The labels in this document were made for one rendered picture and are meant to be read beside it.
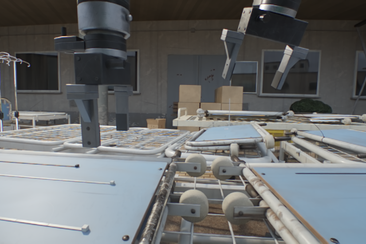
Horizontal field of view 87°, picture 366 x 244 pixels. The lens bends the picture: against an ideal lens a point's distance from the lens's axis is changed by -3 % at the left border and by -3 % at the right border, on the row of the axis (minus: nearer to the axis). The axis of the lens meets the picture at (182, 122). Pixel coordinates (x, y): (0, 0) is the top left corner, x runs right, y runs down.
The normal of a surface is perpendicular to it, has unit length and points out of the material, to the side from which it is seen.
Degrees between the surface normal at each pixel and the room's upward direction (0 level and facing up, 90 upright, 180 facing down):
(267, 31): 114
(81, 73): 94
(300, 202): 3
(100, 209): 5
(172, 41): 90
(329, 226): 3
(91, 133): 94
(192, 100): 90
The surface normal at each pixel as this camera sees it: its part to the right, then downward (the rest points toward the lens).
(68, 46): -0.10, 0.16
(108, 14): 0.54, 0.15
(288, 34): 0.11, 0.48
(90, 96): 0.99, 0.03
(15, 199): 0.01, -0.99
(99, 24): 0.11, 0.17
